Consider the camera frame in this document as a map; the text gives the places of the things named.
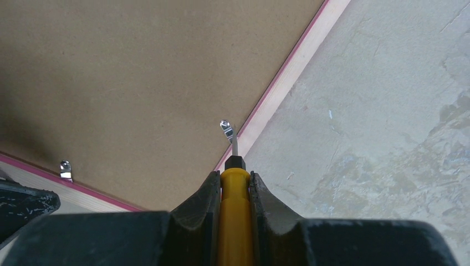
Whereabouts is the silver frame clip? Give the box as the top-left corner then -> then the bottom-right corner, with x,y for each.
219,120 -> 236,144
59,160 -> 73,183

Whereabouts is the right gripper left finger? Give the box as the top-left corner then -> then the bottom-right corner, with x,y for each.
3,171 -> 221,265

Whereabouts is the pink picture frame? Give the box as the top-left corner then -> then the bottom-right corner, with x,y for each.
1,1 -> 349,212

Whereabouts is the yellow handled screwdriver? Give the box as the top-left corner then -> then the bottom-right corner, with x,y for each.
217,131 -> 254,265

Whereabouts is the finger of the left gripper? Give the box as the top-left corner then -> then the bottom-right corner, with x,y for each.
1,180 -> 61,243

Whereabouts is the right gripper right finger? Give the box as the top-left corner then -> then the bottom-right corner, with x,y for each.
249,172 -> 457,265

